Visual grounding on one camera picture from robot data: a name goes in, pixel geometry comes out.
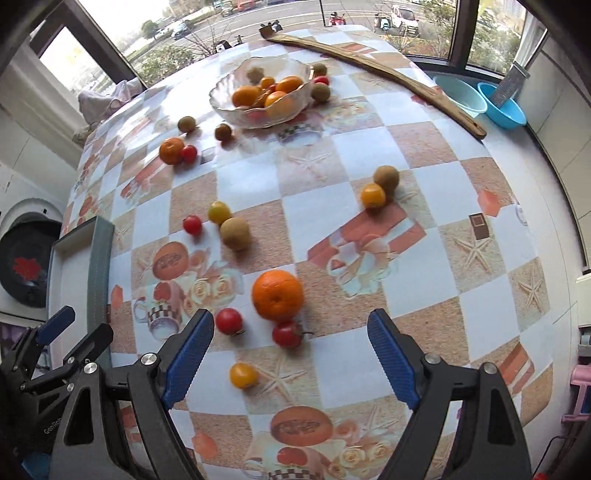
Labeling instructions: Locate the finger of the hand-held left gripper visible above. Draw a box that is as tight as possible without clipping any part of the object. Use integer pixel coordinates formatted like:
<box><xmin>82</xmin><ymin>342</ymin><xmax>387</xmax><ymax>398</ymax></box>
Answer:
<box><xmin>0</xmin><ymin>306</ymin><xmax>76</xmax><ymax>370</ymax></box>
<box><xmin>21</xmin><ymin>323</ymin><xmax>114</xmax><ymax>393</ymax></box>

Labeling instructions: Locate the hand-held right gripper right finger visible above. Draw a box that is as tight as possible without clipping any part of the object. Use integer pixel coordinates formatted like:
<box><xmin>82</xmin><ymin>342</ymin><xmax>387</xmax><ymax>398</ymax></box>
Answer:
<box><xmin>367</xmin><ymin>308</ymin><xmax>534</xmax><ymax>480</ymax></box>

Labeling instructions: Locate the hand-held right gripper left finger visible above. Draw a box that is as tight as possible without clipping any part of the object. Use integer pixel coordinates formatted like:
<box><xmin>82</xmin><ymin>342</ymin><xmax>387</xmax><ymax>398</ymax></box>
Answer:
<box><xmin>52</xmin><ymin>308</ymin><xmax>215</xmax><ymax>480</ymax></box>

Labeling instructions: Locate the large orange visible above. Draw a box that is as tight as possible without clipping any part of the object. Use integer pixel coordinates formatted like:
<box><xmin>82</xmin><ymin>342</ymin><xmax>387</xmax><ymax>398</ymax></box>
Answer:
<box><xmin>251</xmin><ymin>270</ymin><xmax>304</xmax><ymax>321</ymax></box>

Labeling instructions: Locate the clear glass bowl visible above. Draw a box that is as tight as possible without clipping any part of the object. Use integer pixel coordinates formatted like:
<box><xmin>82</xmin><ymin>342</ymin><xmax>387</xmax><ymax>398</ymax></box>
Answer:
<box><xmin>209</xmin><ymin>56</ymin><xmax>312</xmax><ymax>127</ymax></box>

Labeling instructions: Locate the yellow cherry tomato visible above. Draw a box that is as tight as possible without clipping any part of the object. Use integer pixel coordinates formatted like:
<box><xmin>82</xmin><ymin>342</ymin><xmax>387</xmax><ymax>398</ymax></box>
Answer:
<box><xmin>208</xmin><ymin>200</ymin><xmax>232</xmax><ymax>225</ymax></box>
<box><xmin>229</xmin><ymin>362</ymin><xmax>258</xmax><ymax>389</ymax></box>

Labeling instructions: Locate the grey open box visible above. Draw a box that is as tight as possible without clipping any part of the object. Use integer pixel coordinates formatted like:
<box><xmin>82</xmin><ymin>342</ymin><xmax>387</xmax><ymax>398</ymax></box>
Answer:
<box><xmin>47</xmin><ymin>217</ymin><xmax>115</xmax><ymax>367</ymax></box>

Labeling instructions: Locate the white washing machine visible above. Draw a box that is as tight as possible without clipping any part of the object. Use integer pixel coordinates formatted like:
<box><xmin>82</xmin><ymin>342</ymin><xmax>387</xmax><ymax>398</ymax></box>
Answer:
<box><xmin>0</xmin><ymin>164</ymin><xmax>65</xmax><ymax>321</ymax></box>

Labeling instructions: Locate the checkered printed tablecloth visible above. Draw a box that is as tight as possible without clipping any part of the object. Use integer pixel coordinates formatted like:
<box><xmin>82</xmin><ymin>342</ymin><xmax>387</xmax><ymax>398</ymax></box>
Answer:
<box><xmin>60</xmin><ymin>24</ymin><xmax>553</xmax><ymax>480</ymax></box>

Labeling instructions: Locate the brown kiwi mid right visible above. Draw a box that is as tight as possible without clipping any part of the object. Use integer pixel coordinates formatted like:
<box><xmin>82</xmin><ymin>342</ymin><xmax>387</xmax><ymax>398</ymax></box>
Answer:
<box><xmin>373</xmin><ymin>165</ymin><xmax>400</xmax><ymax>193</ymax></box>

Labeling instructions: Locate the pink plastic stool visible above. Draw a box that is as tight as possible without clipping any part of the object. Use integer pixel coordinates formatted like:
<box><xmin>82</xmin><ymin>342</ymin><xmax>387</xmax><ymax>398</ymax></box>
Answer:
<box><xmin>561</xmin><ymin>364</ymin><xmax>591</xmax><ymax>425</ymax></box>

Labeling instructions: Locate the pile of light cloth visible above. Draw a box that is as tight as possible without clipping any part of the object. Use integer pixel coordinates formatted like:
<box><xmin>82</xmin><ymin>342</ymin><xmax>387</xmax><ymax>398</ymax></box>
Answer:
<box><xmin>71</xmin><ymin>79</ymin><xmax>148</xmax><ymax>147</ymax></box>

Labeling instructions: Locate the light blue plastic basin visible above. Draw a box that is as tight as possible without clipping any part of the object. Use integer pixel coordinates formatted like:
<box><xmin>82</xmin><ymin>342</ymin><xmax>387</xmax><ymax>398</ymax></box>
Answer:
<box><xmin>433</xmin><ymin>75</ymin><xmax>488</xmax><ymax>118</ymax></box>

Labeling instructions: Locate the long wooden stick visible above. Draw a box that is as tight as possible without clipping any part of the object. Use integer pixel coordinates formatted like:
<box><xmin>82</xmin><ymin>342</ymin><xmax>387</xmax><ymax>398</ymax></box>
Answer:
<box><xmin>259</xmin><ymin>25</ymin><xmax>488</xmax><ymax>140</ymax></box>

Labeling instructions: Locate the metal grater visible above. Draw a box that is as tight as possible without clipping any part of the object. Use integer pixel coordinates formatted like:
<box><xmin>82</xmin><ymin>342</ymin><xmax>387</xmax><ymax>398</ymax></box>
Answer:
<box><xmin>490</xmin><ymin>61</ymin><xmax>528</xmax><ymax>106</ymax></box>

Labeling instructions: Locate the white parked car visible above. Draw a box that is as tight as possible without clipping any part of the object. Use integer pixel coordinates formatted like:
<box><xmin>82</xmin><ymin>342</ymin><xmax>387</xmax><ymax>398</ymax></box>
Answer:
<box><xmin>390</xmin><ymin>4</ymin><xmax>422</xmax><ymax>37</ymax></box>

